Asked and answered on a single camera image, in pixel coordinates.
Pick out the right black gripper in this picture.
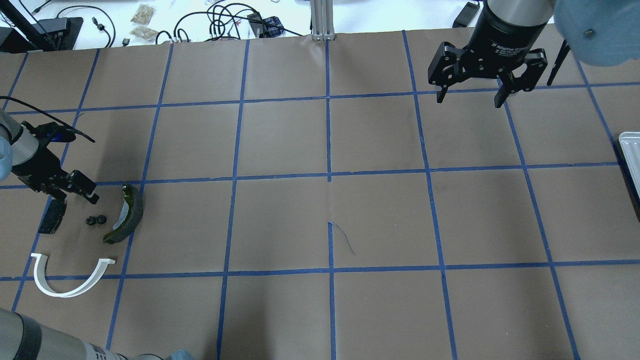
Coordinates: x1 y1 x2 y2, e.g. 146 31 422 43
428 0 549 109

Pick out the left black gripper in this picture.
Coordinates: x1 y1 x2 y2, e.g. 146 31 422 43
11 121 99 205

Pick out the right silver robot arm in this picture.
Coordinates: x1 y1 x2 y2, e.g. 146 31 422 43
427 0 640 108

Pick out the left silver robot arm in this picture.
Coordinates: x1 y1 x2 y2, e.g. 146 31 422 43
1 95 99 205

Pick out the black brake pad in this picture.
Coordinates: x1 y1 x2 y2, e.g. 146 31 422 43
38 199 67 235

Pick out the green brake shoe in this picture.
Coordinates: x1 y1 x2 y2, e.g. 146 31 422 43
102 183 144 245

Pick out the white curved plastic part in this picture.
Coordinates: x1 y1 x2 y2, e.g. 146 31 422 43
30 253 117 299

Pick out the black camera stand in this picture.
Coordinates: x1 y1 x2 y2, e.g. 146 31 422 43
0 0 84 51

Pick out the aluminium frame post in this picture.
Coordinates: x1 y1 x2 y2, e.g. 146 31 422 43
309 0 336 41

